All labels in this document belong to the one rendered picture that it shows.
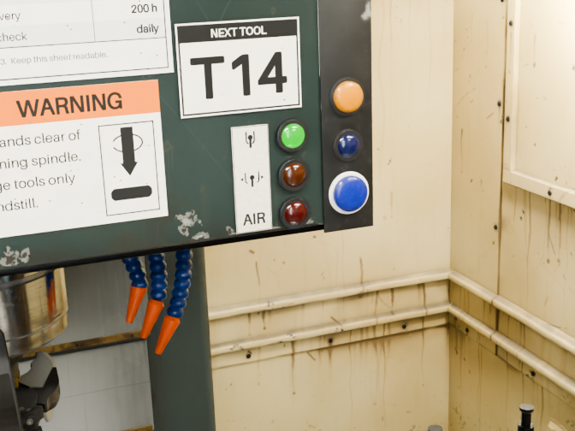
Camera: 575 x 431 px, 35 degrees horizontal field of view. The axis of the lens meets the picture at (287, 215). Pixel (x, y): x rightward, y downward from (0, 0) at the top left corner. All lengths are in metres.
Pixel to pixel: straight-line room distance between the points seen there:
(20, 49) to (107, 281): 0.76
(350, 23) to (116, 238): 0.25
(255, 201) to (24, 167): 0.18
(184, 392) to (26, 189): 0.90
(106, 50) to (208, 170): 0.12
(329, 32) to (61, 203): 0.24
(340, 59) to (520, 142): 1.08
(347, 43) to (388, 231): 1.28
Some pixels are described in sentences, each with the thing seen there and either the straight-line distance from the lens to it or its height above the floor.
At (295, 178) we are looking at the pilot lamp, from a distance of 0.72.
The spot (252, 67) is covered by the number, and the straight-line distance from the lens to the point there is 0.70.
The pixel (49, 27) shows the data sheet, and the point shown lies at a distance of 0.67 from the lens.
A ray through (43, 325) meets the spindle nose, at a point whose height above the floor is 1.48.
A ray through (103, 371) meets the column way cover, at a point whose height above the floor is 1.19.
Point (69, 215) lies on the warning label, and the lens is 0.69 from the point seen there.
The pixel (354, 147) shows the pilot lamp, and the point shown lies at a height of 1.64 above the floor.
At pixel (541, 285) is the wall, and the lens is 1.80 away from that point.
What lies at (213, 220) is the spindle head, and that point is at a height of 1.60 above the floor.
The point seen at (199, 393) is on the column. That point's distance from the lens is 1.54.
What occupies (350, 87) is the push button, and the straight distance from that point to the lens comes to 0.73.
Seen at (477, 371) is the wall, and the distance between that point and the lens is 2.08.
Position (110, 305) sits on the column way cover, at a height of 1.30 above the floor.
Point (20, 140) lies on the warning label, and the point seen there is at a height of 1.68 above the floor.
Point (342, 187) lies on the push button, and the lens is 0.74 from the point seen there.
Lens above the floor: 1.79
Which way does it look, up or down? 16 degrees down
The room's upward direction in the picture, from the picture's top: 2 degrees counter-clockwise
